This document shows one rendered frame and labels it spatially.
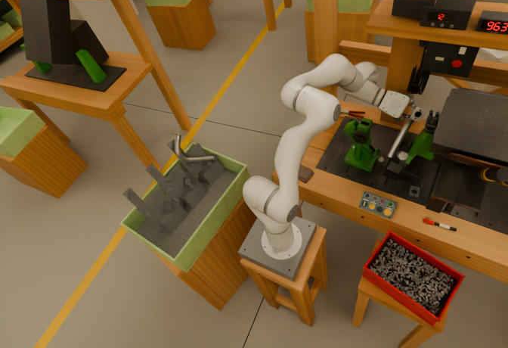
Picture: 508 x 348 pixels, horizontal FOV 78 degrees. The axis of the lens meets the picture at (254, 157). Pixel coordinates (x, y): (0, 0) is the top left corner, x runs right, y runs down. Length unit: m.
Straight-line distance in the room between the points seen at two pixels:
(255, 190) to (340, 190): 0.60
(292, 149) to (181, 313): 1.76
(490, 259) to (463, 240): 0.11
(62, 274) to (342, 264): 2.29
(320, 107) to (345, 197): 0.68
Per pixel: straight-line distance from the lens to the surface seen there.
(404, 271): 1.52
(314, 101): 1.07
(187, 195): 1.77
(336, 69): 1.14
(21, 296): 3.41
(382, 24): 1.50
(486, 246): 1.65
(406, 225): 1.60
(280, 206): 1.12
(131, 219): 1.86
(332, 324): 2.34
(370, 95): 1.49
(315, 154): 1.81
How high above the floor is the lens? 2.30
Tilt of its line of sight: 50 degrees down
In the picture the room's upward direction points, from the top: 18 degrees counter-clockwise
